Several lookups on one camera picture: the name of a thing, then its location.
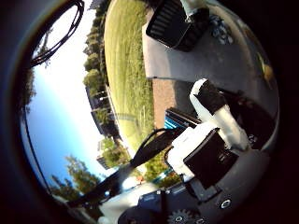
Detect zebra plush toy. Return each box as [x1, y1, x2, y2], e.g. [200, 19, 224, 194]
[208, 14, 235, 45]

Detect black arm cable sleeve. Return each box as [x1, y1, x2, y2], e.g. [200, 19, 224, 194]
[66, 127, 177, 209]

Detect thin black cable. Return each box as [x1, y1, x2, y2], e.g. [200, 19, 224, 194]
[21, 105, 52, 195]

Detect black slatted plastic basket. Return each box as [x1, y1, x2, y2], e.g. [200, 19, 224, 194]
[145, 0, 210, 52]

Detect blue ribbed box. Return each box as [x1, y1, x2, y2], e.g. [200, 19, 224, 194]
[164, 108, 189, 131]

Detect black cable bundle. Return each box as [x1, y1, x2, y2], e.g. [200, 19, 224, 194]
[29, 0, 86, 69]

